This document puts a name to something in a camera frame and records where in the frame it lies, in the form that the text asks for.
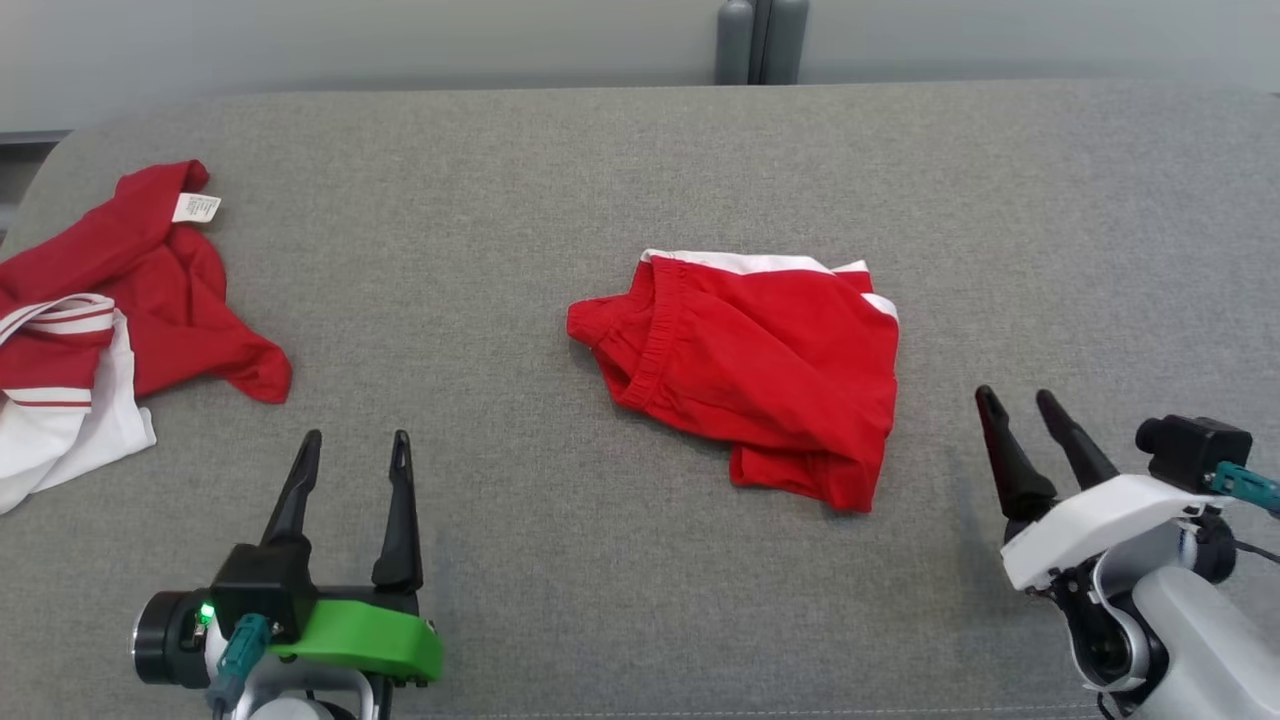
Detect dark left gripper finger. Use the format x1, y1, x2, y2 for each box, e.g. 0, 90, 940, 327
372, 430, 425, 591
262, 430, 323, 548

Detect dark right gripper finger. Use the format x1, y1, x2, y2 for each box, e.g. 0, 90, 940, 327
975, 385, 1059, 523
1036, 389, 1122, 493

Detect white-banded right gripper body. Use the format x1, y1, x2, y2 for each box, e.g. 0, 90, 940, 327
1000, 474, 1219, 601

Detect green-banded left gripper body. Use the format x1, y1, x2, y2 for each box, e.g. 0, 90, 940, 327
132, 586, 445, 690

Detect red Bulls basketball jersey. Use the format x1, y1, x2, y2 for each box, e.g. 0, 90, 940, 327
0, 160, 293, 516

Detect red white basketball shorts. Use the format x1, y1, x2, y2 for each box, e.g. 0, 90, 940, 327
566, 248, 901, 514

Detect left camera cable teal plug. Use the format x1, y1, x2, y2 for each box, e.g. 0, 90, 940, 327
213, 613, 274, 717

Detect camera cable teal plug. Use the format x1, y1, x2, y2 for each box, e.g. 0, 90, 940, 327
213, 613, 274, 717
1205, 462, 1280, 518

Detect right camera cable teal plug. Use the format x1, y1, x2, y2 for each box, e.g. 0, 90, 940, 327
1205, 462, 1280, 518

